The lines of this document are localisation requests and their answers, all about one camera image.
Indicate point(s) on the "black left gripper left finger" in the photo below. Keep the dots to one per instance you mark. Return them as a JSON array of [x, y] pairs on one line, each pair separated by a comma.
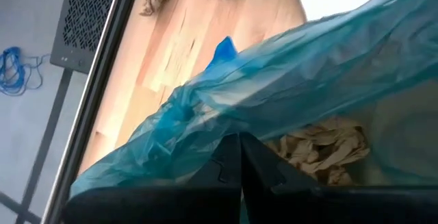
[[154, 207]]

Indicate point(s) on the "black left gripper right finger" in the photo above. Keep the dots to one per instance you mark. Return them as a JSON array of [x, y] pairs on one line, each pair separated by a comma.
[[342, 207]]

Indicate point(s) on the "black perforated computer case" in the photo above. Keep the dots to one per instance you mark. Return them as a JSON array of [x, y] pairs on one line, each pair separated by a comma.
[[85, 22]]

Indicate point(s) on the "black aluminium table frame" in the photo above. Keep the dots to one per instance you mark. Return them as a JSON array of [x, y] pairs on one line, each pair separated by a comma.
[[94, 80]]

